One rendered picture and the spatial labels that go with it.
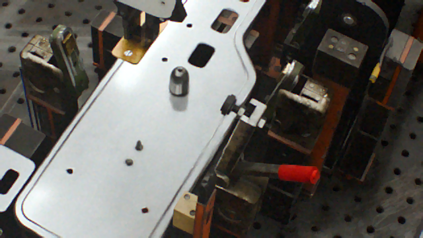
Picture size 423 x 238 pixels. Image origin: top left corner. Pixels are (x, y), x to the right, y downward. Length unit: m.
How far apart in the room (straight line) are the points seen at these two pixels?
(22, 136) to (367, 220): 0.68
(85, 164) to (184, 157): 0.15
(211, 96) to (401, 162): 0.51
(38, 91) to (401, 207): 0.74
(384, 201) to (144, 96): 0.56
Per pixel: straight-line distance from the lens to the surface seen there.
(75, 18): 1.73
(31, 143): 1.22
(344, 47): 1.17
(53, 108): 1.31
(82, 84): 1.24
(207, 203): 0.96
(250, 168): 1.06
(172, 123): 1.20
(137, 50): 0.96
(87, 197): 1.14
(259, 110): 0.96
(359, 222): 1.50
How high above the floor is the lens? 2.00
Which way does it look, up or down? 57 degrees down
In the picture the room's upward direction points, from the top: 7 degrees clockwise
